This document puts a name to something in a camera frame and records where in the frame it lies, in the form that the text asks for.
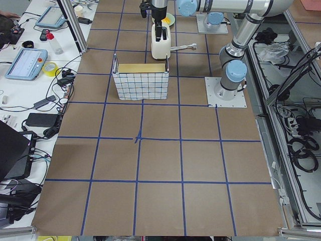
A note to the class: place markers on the clear bottle red cap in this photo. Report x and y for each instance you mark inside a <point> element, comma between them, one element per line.
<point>54,43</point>

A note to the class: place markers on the black laptop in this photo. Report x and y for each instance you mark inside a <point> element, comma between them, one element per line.
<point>17,149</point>

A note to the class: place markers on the yellow tape roll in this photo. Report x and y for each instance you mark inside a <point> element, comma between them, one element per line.
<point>50,69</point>

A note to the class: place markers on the black power brick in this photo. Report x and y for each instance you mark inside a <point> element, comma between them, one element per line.
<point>41,120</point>

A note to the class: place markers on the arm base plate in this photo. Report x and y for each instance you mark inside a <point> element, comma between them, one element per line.
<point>211,23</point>
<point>213,90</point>

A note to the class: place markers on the blue teach pendant far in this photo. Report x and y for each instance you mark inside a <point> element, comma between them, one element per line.
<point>52,18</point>

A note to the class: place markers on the white two-slot toaster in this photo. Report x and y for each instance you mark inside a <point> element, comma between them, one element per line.
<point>162,49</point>

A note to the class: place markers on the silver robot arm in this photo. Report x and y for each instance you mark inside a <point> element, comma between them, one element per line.
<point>233,68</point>
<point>256,12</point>

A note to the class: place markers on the light green plate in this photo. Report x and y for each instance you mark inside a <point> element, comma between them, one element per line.
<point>172,18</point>

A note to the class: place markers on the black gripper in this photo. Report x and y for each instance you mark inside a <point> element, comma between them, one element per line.
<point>159,15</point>

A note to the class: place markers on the blue teach pendant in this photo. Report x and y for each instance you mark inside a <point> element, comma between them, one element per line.
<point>27,64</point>
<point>52,18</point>

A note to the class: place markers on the aluminium frame post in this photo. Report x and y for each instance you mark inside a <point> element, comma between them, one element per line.
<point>73,24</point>

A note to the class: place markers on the white paper cup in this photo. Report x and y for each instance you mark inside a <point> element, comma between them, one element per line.
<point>79,11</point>

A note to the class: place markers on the checkered basket with wooden board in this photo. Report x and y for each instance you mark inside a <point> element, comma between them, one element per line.
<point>138,81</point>

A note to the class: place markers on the triangular golden pastry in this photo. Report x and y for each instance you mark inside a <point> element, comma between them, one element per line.
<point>166,20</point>

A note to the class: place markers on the blue teach pendant near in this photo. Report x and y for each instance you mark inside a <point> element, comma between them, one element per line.
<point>27,64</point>

